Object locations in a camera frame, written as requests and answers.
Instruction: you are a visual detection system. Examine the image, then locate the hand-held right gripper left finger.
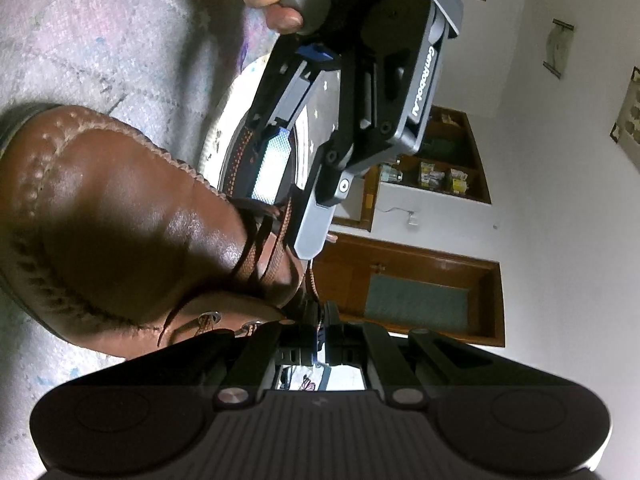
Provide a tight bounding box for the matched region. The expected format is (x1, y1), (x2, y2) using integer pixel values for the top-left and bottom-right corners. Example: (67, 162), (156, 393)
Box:
(145, 301), (325, 409)

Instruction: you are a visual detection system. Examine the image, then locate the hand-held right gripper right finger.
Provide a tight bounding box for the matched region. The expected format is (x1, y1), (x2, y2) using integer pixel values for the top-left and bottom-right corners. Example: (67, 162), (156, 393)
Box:
(324, 301), (501, 409)

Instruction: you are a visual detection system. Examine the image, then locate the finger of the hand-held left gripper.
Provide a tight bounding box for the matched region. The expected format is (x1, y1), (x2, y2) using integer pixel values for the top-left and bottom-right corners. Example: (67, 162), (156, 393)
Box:
(220, 42), (346, 207)
(292, 56), (402, 262)

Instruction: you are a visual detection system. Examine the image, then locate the brown woven shoelace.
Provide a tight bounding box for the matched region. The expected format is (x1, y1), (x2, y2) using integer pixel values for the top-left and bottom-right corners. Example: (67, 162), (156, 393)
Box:
(157, 195), (323, 348)

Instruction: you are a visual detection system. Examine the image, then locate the brown leather shoe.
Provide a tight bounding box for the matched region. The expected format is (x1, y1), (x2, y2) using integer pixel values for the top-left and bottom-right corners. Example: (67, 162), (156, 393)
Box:
(0, 104), (321, 361)

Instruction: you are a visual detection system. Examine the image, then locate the wooden door with glass pane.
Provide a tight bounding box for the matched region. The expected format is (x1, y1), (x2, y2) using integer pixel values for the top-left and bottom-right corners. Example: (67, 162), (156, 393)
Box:
(312, 232), (503, 348)

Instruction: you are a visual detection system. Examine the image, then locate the wooden shelf cabinet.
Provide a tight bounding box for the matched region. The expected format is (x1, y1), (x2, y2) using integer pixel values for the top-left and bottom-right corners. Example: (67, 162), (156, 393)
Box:
(365, 105), (493, 206)

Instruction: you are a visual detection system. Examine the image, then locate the small glass ceiling lamp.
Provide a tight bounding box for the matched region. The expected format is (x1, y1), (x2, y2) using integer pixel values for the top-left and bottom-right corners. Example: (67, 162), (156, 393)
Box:
(542, 19), (575, 77)

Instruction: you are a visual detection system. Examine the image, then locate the grey star-printed tablecloth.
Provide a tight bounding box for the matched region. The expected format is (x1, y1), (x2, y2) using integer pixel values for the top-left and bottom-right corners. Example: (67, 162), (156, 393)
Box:
(0, 0), (301, 480)

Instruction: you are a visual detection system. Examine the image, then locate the rectangular flower-pattern ceiling lamp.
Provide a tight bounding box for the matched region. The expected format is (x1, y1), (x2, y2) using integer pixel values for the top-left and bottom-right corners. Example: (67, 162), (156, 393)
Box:
(610, 66), (640, 161)

